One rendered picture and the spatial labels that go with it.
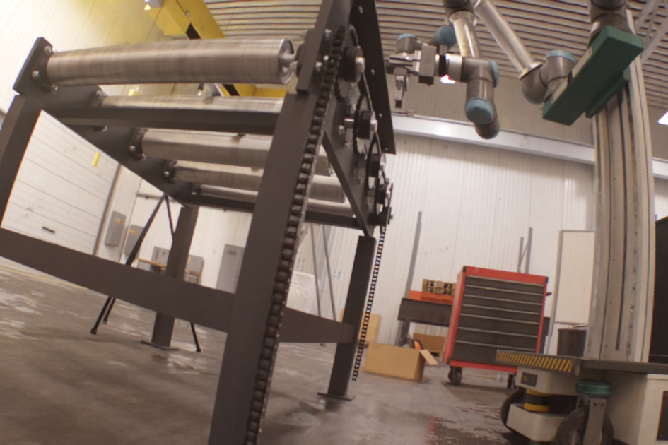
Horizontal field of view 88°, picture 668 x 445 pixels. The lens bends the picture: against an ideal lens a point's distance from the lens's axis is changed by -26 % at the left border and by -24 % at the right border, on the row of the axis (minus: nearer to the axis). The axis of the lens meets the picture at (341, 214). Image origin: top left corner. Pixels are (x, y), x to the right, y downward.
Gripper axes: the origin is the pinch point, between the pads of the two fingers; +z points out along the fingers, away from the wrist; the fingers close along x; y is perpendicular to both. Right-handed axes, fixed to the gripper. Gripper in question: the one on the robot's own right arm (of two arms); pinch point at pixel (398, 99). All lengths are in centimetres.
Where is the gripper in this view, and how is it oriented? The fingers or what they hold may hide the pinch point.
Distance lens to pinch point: 181.2
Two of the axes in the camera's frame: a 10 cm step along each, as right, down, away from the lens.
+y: 9.7, 1.4, -2.0
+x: 1.6, 2.8, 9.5
